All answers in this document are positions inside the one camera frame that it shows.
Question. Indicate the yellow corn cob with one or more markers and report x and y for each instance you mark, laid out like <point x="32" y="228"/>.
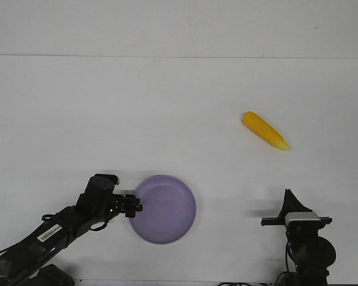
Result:
<point x="265" y="131"/>

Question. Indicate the purple round plate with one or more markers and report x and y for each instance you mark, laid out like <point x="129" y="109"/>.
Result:
<point x="169" y="210"/>

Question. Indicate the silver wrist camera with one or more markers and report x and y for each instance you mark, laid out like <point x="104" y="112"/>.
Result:
<point x="293" y="218"/>

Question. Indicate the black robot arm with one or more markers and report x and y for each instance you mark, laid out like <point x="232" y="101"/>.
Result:
<point x="307" y="254"/>
<point x="27" y="262"/>

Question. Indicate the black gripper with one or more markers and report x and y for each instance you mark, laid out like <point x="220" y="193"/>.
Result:
<point x="100" y="202"/>
<point x="292" y="204"/>

